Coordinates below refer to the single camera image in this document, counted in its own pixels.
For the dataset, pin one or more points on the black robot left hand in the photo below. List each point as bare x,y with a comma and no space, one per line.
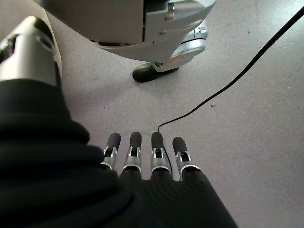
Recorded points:
47,166

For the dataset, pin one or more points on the black robot left foot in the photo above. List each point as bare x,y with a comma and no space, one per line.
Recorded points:
145,74

